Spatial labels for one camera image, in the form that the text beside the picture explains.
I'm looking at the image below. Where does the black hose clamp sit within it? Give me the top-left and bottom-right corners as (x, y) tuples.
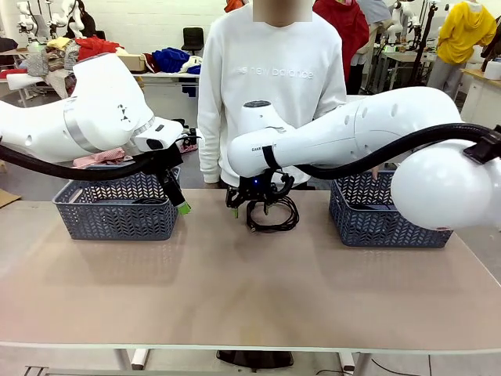
(463, 125), (501, 165)

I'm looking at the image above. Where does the red clothes pile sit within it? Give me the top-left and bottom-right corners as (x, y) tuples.
(74, 34), (123, 60)

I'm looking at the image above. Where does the person in white sweatshirt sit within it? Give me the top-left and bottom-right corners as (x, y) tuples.
(197, 0), (348, 185)

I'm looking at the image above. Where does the person in red hoodie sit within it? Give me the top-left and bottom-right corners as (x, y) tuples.
(312, 0), (371, 96)

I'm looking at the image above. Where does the person in yellow hoodie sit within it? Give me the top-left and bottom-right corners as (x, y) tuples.
(427, 0), (498, 101)

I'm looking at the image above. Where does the flat cardboard sheet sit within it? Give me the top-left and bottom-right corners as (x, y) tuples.
(0, 187), (23, 209)

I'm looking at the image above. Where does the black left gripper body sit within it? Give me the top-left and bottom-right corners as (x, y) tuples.
(146, 150), (186, 185)

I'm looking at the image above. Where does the black strap on arm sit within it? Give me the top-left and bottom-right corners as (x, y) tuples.
(261, 144), (278, 170)

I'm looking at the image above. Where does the black right arm hose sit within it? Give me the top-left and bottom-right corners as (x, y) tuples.
(293, 122), (501, 182)

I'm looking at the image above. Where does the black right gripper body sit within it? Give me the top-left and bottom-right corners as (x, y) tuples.
(237, 169), (281, 201)

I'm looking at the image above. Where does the thin black large-coil cable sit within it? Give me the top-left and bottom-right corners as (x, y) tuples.
(348, 203), (395, 213)

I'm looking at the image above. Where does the black office chair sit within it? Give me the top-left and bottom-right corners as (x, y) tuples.
(182, 26), (205, 56)

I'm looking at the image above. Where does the black floor base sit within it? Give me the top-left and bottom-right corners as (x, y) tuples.
(216, 349), (294, 368)

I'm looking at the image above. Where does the grey-blue plastic lattice basket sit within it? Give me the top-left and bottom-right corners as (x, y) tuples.
(328, 170), (455, 248)
(52, 166), (183, 241)

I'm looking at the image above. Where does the black left arm hose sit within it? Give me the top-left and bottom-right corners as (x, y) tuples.
(0, 144), (183, 182)

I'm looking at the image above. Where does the black arm hose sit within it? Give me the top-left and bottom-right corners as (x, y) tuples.
(0, 144), (183, 182)
(293, 122), (501, 182)

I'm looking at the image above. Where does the wooden background workbench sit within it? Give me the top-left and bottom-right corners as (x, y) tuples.
(460, 58), (501, 123)

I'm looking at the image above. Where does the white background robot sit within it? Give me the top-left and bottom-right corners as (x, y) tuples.
(391, 0), (420, 44)
(15, 0), (52, 44)
(58, 0), (86, 40)

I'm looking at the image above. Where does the cardboard box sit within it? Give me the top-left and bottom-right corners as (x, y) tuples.
(116, 52), (148, 74)

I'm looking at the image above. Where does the white background table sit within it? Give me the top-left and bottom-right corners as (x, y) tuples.
(0, 70), (200, 109)

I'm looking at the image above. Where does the person's right forearm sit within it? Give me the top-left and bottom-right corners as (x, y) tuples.
(197, 113), (223, 185)

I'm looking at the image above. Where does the white table leg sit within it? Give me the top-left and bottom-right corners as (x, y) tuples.
(112, 347), (150, 371)
(339, 350), (371, 376)

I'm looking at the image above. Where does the patterned clothes pile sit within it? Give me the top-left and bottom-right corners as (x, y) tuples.
(25, 37), (79, 99)

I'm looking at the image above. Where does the black cable with USB end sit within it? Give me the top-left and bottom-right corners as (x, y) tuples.
(245, 194), (301, 236)

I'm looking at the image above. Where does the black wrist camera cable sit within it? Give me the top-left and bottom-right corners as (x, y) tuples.
(272, 171), (296, 199)

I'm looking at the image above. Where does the pink checkered cloth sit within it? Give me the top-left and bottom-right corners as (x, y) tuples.
(72, 147), (135, 169)

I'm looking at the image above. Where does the blue clothes pile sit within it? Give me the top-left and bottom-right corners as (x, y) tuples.
(151, 46), (203, 75)

